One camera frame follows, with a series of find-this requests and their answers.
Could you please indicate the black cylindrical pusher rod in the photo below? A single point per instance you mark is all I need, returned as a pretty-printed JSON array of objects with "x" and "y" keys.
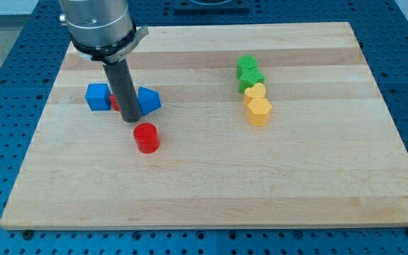
[{"x": 122, "y": 86}]

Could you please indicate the blue cube block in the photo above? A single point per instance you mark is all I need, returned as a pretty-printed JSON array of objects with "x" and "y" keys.
[{"x": 98, "y": 97}]

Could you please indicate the red star block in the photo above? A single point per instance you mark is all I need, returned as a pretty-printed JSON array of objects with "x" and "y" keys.
[{"x": 114, "y": 102}]

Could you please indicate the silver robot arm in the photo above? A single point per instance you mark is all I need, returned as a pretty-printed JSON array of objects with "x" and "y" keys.
[{"x": 104, "y": 31}]

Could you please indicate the yellow hexagon block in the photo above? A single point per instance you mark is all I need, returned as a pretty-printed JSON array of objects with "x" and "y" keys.
[{"x": 258, "y": 112}]

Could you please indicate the yellow heart block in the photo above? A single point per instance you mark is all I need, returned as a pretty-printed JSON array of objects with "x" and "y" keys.
[{"x": 258, "y": 90}]

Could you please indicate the red cylinder block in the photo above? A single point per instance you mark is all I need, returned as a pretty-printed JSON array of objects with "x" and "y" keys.
[{"x": 146, "y": 138}]

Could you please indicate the green star block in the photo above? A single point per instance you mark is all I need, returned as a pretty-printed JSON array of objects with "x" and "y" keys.
[{"x": 248, "y": 77}]

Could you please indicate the green cylinder block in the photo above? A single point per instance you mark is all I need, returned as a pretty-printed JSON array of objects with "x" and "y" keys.
[{"x": 245, "y": 62}]

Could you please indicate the wooden board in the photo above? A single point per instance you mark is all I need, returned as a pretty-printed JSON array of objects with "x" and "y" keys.
[{"x": 329, "y": 157}]

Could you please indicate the blue triangular prism block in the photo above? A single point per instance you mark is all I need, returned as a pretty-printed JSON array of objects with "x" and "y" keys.
[{"x": 149, "y": 100}]

